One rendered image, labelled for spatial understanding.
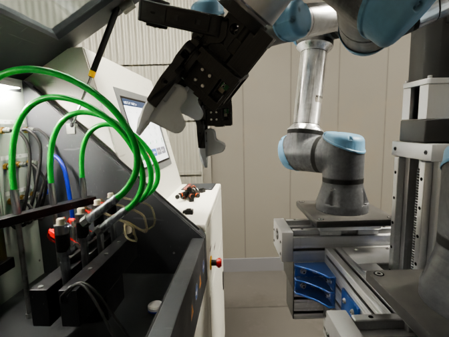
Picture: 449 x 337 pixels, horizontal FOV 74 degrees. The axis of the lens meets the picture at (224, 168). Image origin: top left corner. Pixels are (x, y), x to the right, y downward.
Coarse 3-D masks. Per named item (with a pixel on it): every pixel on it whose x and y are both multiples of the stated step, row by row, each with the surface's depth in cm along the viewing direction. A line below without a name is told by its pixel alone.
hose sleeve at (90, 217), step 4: (112, 196) 61; (108, 200) 61; (112, 200) 60; (116, 200) 60; (104, 204) 61; (108, 204) 60; (112, 204) 61; (96, 208) 61; (100, 208) 61; (104, 208) 61; (108, 208) 61; (92, 212) 61; (96, 212) 61; (100, 212) 61; (104, 212) 61; (88, 216) 61; (92, 216) 61; (96, 216) 61; (88, 220) 61; (92, 220) 62
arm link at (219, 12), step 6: (198, 0) 64; (204, 0) 63; (210, 0) 63; (216, 0) 64; (192, 6) 64; (198, 6) 63; (204, 6) 63; (210, 6) 63; (216, 6) 64; (222, 6) 65; (210, 12) 63; (216, 12) 64; (222, 12) 65
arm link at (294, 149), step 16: (304, 48) 96; (320, 48) 94; (304, 64) 95; (320, 64) 94; (304, 80) 95; (320, 80) 95; (304, 96) 95; (320, 96) 95; (304, 112) 95; (320, 112) 96; (288, 128) 98; (304, 128) 93; (320, 128) 95; (288, 144) 96; (304, 144) 92; (288, 160) 97; (304, 160) 92
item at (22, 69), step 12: (0, 72) 58; (12, 72) 58; (24, 72) 59; (36, 72) 58; (48, 72) 58; (60, 72) 58; (84, 84) 58; (96, 96) 58; (108, 108) 58; (120, 120) 58; (132, 132) 59; (132, 144) 59; (132, 180) 60; (120, 192) 60
